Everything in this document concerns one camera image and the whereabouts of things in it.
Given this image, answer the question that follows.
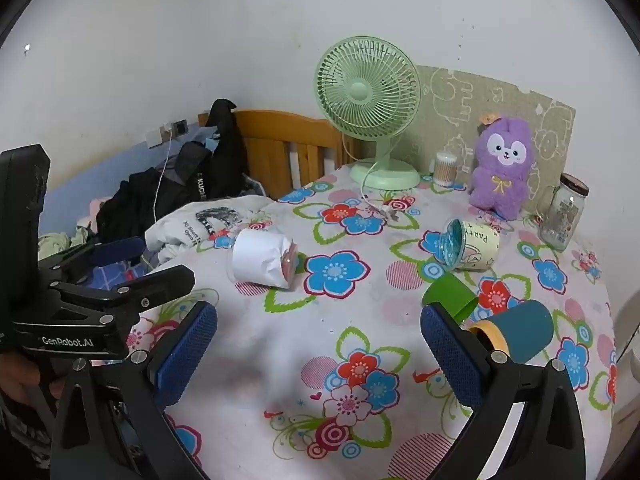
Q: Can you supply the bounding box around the black clothing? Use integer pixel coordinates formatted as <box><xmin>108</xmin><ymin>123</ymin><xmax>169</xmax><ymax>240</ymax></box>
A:
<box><xmin>95</xmin><ymin>170</ymin><xmax>177</xmax><ymax>242</ymax></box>

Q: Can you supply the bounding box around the black bag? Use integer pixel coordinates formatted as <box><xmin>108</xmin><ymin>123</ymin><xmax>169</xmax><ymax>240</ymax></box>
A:
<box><xmin>177</xmin><ymin>99</ymin><xmax>266</xmax><ymax>202</ymax></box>

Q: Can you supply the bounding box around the white fan cable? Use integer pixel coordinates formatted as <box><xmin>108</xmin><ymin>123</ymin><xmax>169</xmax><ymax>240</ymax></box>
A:
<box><xmin>361</xmin><ymin>162</ymin><xmax>408</xmax><ymax>223</ymax></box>

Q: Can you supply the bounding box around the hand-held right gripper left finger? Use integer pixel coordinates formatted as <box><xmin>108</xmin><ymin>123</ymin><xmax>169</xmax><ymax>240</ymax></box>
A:
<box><xmin>50</xmin><ymin>301</ymin><xmax>218</xmax><ymax>480</ymax></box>

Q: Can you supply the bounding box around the black clothes pile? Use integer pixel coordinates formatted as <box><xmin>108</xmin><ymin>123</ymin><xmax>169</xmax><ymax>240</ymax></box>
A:
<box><xmin>45</xmin><ymin>125</ymin><xmax>217</xmax><ymax>241</ymax></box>

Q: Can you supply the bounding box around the white charger cable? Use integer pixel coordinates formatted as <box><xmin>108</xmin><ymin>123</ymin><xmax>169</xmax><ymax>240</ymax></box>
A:
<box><xmin>152</xmin><ymin>127</ymin><xmax>174</xmax><ymax>222</ymax></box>

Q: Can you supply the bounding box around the cream printed cup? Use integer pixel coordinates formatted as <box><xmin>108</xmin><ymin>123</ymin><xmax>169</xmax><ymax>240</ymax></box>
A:
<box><xmin>442</xmin><ymin>217</ymin><xmax>501</xmax><ymax>273</ymax></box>

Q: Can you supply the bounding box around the blue plaid cloth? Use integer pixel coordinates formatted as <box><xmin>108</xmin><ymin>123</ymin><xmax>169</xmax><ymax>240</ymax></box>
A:
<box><xmin>85</xmin><ymin>259</ymin><xmax>152</xmax><ymax>287</ymax></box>

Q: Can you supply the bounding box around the cotton swab container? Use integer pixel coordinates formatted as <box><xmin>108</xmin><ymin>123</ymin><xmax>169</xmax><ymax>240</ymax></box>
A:
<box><xmin>432</xmin><ymin>151</ymin><xmax>458</xmax><ymax>188</ymax></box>

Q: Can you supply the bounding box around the glass jar mug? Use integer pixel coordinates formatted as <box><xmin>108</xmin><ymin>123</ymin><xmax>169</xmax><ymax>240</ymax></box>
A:
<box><xmin>536</xmin><ymin>172</ymin><xmax>590</xmax><ymax>252</ymax></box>

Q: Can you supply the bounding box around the elephant print board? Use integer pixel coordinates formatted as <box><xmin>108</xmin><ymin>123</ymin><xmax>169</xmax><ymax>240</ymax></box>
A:
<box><xmin>405</xmin><ymin>65</ymin><xmax>577</xmax><ymax>211</ymax></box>

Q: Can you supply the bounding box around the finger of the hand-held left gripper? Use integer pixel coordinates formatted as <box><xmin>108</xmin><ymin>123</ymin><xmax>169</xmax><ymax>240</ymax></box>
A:
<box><xmin>48</xmin><ymin>265</ymin><xmax>196</xmax><ymax>327</ymax></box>
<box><xmin>38</xmin><ymin>236</ymin><xmax>146</xmax><ymax>279</ymax></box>

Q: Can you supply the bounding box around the floral tablecloth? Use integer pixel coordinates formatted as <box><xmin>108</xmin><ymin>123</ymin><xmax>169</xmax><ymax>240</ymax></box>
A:
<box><xmin>127</xmin><ymin>165</ymin><xmax>619</xmax><ymax>480</ymax></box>

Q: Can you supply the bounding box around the person's left hand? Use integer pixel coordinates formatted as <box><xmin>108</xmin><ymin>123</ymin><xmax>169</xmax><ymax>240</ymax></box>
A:
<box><xmin>0</xmin><ymin>351</ymin><xmax>67</xmax><ymax>406</ymax></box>

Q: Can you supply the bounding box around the green desk fan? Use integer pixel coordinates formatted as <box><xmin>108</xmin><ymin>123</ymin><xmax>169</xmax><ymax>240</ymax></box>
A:
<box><xmin>314</xmin><ymin>36</ymin><xmax>422</xmax><ymax>191</ymax></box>

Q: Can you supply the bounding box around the wooden bed headboard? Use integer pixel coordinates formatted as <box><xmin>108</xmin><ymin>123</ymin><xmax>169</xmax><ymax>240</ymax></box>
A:
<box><xmin>198</xmin><ymin>109</ymin><xmax>356</xmax><ymax>200</ymax></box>

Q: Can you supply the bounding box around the white printed shirt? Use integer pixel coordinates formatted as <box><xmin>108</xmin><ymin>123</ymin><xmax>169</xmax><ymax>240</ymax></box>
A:
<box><xmin>145</xmin><ymin>197</ymin><xmax>274</xmax><ymax>266</ymax></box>

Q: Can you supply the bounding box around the green cup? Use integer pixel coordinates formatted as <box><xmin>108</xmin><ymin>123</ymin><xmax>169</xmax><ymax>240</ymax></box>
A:
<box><xmin>421</xmin><ymin>272</ymin><xmax>480</xmax><ymax>323</ymax></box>

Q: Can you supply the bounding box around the wall socket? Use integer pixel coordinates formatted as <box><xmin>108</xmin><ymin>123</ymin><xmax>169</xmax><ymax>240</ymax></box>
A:
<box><xmin>146</xmin><ymin>119</ymin><xmax>190</xmax><ymax>149</ymax></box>

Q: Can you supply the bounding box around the clear cup with white paper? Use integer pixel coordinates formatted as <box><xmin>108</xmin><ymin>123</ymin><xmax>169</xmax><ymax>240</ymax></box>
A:
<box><xmin>227</xmin><ymin>227</ymin><xmax>300</xmax><ymax>292</ymax></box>

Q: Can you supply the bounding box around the purple plush toy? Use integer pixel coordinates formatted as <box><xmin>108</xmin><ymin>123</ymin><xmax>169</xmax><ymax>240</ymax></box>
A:
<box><xmin>467</xmin><ymin>115</ymin><xmax>539</xmax><ymax>222</ymax></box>

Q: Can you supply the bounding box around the light green cloth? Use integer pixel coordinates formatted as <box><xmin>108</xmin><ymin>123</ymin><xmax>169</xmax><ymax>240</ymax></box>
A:
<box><xmin>39</xmin><ymin>232</ymin><xmax>89</xmax><ymax>262</ymax></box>

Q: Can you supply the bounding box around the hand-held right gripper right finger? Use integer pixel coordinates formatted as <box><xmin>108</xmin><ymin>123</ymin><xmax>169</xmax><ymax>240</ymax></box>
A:
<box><xmin>420</xmin><ymin>304</ymin><xmax>587</xmax><ymax>480</ymax></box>

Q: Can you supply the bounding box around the teal cup with yellow rim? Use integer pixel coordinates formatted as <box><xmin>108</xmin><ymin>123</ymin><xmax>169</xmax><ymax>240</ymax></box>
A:
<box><xmin>467</xmin><ymin>299</ymin><xmax>555</xmax><ymax>365</ymax></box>

